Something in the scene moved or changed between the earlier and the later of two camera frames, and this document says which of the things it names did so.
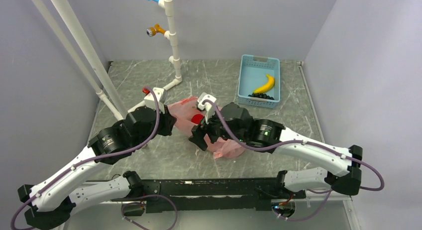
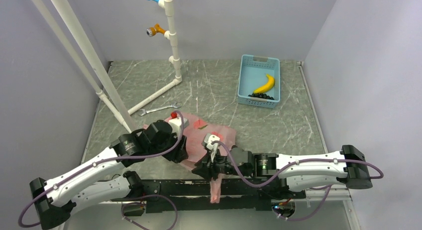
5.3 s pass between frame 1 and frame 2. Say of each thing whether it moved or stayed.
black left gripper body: moved
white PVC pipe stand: stayed
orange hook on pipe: stayed
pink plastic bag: moved
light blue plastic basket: stayed
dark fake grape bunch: stayed
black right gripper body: moved
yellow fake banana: stayed
